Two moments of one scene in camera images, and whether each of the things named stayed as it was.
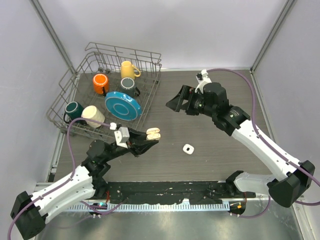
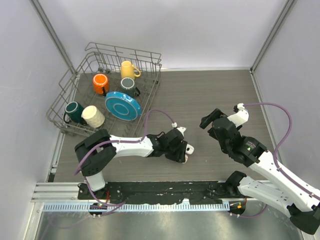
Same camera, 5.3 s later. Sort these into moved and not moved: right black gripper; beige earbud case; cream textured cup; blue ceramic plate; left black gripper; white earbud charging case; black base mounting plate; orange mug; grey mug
Moved: right black gripper; beige earbud case; left black gripper
Not moved: black base mounting plate; white earbud charging case; grey mug; cream textured cup; blue ceramic plate; orange mug
